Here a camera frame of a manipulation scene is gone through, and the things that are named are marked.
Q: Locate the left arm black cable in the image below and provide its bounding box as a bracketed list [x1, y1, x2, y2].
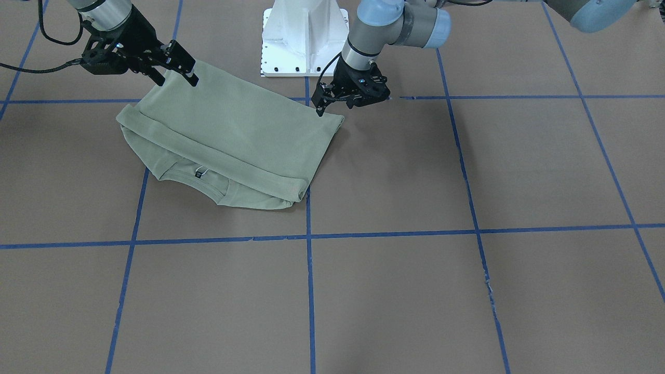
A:
[317, 51, 343, 99]

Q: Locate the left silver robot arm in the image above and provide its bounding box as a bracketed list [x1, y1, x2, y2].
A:
[311, 1, 526, 116]

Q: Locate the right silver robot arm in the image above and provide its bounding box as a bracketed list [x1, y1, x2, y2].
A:
[69, 1, 199, 87]

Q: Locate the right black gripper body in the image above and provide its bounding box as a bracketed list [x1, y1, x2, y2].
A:
[88, 5, 163, 73]

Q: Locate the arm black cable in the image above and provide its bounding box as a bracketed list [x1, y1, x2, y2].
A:
[0, 0, 86, 74]
[317, 51, 343, 99]

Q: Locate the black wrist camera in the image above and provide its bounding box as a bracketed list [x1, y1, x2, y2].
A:
[80, 36, 129, 75]
[349, 61, 391, 108]

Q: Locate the white camera mast with base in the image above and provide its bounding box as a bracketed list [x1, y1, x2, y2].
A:
[260, 1, 349, 77]

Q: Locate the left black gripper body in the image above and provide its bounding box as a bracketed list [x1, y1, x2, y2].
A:
[332, 57, 377, 102]

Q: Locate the olive green long-sleeve shirt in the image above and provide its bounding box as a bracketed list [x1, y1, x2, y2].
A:
[116, 61, 344, 210]

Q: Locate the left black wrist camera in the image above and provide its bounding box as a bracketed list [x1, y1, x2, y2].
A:
[349, 61, 391, 108]

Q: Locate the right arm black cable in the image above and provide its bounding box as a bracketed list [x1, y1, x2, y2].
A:
[0, 0, 86, 74]

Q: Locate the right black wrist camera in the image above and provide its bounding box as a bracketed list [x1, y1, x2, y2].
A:
[80, 36, 129, 75]

